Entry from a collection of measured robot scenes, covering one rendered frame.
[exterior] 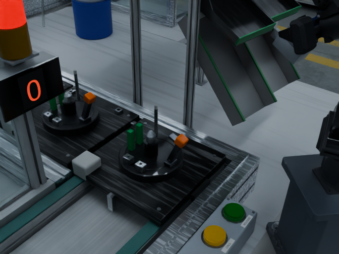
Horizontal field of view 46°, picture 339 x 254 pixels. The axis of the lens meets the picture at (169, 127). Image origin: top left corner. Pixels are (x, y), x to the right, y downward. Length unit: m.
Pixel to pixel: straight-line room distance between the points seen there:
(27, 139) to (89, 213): 0.20
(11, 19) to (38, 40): 1.12
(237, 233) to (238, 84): 0.40
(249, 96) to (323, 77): 2.46
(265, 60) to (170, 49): 0.57
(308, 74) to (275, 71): 2.32
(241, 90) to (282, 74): 0.19
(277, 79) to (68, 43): 0.90
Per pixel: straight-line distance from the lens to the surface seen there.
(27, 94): 0.69
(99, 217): 0.84
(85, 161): 0.86
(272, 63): 1.15
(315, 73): 3.51
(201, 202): 0.80
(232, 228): 0.77
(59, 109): 1.03
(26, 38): 0.66
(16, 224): 0.82
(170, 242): 0.75
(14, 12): 0.64
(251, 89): 1.04
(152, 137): 0.82
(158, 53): 1.58
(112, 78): 1.41
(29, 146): 0.80
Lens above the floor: 1.54
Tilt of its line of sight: 36 degrees down
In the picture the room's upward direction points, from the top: 1 degrees clockwise
